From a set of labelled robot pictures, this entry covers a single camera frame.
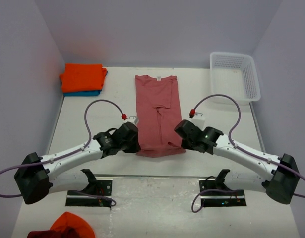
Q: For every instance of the folded orange t shirt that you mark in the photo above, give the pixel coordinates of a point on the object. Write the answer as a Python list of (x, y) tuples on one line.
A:
[(82, 77)]

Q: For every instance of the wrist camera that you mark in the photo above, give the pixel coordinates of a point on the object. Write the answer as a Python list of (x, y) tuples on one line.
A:
[(198, 120), (133, 119)]

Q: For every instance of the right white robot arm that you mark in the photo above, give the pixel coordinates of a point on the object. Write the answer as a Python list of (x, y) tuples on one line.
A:
[(273, 175)]

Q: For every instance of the orange cloth at front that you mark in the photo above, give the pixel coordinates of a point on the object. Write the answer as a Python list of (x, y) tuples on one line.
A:
[(69, 225)]

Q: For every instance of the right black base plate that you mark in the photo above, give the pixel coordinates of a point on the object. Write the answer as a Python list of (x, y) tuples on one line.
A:
[(218, 199)]

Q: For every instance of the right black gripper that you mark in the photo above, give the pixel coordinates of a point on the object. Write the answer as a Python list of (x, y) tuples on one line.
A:
[(185, 145)]

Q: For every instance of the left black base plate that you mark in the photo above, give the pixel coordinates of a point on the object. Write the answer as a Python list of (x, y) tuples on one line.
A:
[(103, 187)]

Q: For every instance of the white plastic basket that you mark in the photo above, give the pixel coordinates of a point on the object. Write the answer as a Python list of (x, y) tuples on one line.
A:
[(234, 75)]

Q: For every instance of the dark red cloth at front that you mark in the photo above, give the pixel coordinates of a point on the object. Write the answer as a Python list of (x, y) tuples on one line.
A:
[(53, 234)]

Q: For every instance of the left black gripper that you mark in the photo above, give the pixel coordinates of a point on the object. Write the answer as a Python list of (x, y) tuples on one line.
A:
[(136, 148)]

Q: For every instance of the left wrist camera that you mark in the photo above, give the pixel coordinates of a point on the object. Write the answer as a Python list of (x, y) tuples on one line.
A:
[(133, 119)]

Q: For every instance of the pink t shirt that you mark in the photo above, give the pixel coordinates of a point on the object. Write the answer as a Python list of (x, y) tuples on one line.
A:
[(159, 112)]

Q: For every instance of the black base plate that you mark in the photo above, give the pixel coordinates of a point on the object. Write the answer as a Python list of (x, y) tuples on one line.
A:
[(103, 187), (218, 199)]

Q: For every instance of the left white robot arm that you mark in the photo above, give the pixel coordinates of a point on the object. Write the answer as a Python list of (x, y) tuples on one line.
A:
[(39, 176)]

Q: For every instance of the folded blue t shirt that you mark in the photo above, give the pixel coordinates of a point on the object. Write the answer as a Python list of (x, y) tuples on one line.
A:
[(82, 93)]

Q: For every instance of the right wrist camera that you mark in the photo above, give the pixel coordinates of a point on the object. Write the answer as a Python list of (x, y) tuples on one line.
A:
[(198, 120)]

